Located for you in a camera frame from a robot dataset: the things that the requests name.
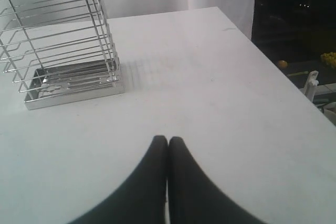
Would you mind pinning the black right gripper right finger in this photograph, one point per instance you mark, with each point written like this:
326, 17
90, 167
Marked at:
193, 197

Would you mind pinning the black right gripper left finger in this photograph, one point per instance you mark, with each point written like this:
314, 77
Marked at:
141, 197

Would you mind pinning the small orange round fruit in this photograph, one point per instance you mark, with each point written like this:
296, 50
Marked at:
282, 64

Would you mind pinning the yellow flower bunch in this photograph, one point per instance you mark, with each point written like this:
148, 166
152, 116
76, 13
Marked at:
329, 59

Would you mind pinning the metal wire utensil rack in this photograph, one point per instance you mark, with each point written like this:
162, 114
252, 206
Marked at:
59, 51

